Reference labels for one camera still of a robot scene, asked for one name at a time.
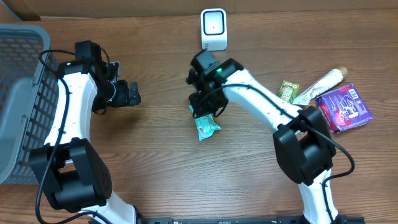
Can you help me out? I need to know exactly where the teal plastic packet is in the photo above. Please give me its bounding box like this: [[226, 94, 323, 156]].
[[194, 114, 221, 141]]

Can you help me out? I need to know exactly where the green yellow snack packet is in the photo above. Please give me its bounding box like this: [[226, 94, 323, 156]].
[[277, 80, 300, 103]]

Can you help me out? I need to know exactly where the white bamboo print tube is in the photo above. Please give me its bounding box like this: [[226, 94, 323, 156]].
[[293, 66, 348, 106]]

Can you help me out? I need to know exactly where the purple Carefree pad pack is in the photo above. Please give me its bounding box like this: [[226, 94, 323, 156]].
[[315, 83, 373, 133]]

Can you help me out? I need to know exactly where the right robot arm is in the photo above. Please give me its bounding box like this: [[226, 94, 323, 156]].
[[186, 50, 338, 223]]

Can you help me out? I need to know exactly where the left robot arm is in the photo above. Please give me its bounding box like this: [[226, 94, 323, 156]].
[[29, 40, 146, 223]]

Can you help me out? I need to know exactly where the white barcode scanner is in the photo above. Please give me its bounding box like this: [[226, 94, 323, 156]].
[[200, 8, 228, 51]]

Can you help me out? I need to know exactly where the grey plastic basket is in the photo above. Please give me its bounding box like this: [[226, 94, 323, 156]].
[[1, 24, 58, 184]]

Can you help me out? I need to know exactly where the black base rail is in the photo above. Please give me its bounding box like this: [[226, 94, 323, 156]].
[[88, 215, 366, 224]]

